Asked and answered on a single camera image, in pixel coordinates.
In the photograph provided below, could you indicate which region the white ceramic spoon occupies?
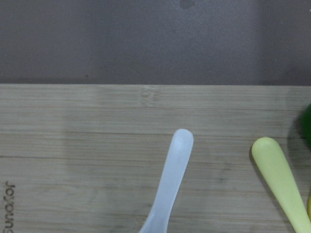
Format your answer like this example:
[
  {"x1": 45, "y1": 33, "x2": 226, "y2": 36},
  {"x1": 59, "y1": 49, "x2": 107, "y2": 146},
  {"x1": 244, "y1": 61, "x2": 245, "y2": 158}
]
[{"x1": 140, "y1": 129, "x2": 194, "y2": 233}]

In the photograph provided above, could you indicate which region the bamboo cutting board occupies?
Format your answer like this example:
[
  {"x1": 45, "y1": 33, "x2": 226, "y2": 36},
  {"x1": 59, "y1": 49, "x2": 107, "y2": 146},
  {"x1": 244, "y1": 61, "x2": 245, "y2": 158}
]
[{"x1": 0, "y1": 84, "x2": 311, "y2": 233}]

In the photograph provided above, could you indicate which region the green lime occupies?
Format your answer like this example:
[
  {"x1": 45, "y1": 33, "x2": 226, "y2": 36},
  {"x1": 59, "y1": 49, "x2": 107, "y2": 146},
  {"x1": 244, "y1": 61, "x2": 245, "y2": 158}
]
[{"x1": 300, "y1": 104, "x2": 311, "y2": 148}]

